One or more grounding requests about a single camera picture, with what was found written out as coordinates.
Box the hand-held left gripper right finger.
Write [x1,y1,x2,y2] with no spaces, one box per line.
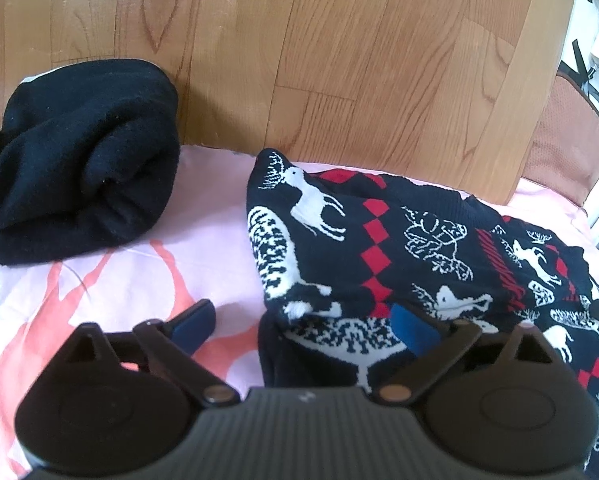
[372,304,547,405]

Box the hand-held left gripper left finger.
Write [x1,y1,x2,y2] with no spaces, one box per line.
[62,299,240,407]

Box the navy reindeer pattern sweater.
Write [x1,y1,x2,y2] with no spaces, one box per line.
[244,147,599,476]

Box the pink deer print bed sheet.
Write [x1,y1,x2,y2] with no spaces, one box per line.
[0,145,599,480]

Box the brown mesh cushion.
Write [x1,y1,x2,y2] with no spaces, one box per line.
[522,75,599,207]

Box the black fleece garment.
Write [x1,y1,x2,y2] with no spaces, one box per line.
[0,58,181,267]

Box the wooden headboard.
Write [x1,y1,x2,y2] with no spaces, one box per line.
[0,0,580,206]

